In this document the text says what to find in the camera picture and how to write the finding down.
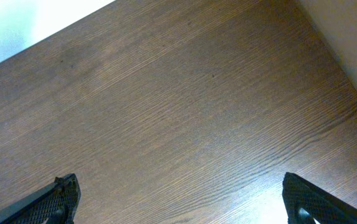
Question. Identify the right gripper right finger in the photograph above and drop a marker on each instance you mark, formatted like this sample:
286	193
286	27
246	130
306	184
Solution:
307	203

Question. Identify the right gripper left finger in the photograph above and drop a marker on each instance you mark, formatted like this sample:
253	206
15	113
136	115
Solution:
55	203

